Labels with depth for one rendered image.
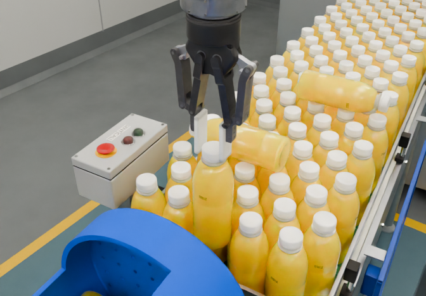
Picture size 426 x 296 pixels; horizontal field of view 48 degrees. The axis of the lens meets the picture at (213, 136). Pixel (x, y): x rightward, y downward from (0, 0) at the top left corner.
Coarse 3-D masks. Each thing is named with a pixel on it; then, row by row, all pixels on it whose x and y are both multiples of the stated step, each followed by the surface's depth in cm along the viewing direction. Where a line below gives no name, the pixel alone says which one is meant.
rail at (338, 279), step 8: (424, 80) 151; (416, 96) 140; (408, 112) 133; (400, 136) 123; (392, 152) 117; (384, 168) 112; (384, 176) 111; (376, 192) 104; (368, 208) 100; (368, 216) 102; (360, 224) 96; (360, 232) 94; (352, 240) 92; (352, 248) 91; (344, 264) 87; (344, 272) 88; (336, 280) 84; (336, 288) 83
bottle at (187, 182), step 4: (192, 176) 95; (172, 180) 92; (176, 180) 92; (180, 180) 92; (184, 180) 92; (188, 180) 92; (168, 184) 93; (172, 184) 92; (176, 184) 92; (180, 184) 92; (184, 184) 92; (188, 184) 92; (168, 188) 93; (188, 188) 92; (192, 192) 93; (192, 196) 93; (192, 200) 93
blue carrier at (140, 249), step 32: (96, 224) 63; (128, 224) 60; (160, 224) 60; (64, 256) 67; (96, 256) 74; (128, 256) 69; (160, 256) 56; (192, 256) 58; (64, 288) 71; (96, 288) 76; (128, 288) 74; (160, 288) 54; (192, 288) 55; (224, 288) 58
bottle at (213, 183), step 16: (208, 176) 76; (224, 176) 77; (208, 192) 77; (224, 192) 78; (208, 208) 79; (224, 208) 80; (208, 224) 81; (224, 224) 82; (208, 240) 83; (224, 240) 84
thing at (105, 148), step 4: (104, 144) 97; (108, 144) 97; (112, 144) 97; (96, 148) 96; (100, 148) 95; (104, 148) 95; (108, 148) 95; (112, 148) 95; (100, 152) 95; (104, 152) 94; (108, 152) 95
